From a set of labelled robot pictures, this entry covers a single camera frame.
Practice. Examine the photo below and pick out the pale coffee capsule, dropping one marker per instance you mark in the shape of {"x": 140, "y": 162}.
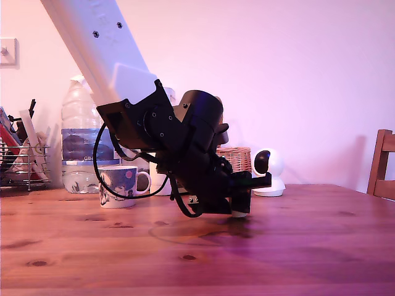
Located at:
{"x": 240, "y": 215}

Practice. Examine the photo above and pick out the tall white bottle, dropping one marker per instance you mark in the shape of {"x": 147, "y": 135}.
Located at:
{"x": 155, "y": 180}

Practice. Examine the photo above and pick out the white mug with blue print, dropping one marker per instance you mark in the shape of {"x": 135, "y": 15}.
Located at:
{"x": 117, "y": 182}

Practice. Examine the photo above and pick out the wooden chair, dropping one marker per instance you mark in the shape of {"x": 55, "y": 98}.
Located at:
{"x": 381, "y": 160}

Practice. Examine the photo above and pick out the large clear water bottle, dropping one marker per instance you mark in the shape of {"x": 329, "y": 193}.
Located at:
{"x": 78, "y": 123}

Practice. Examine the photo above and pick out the black clip in rack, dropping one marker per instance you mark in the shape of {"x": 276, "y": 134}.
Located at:
{"x": 32, "y": 108}

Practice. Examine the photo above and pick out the red book in rack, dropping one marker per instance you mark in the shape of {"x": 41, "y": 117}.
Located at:
{"x": 6, "y": 132}

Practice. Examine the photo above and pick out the pale grey gripper camera box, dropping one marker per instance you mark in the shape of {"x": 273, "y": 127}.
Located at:
{"x": 193, "y": 200}

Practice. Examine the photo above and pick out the small white round camera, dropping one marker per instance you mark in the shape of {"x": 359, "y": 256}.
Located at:
{"x": 276, "y": 166}

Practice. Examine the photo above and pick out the white wall light switch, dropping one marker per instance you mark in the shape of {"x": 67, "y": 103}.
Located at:
{"x": 7, "y": 50}

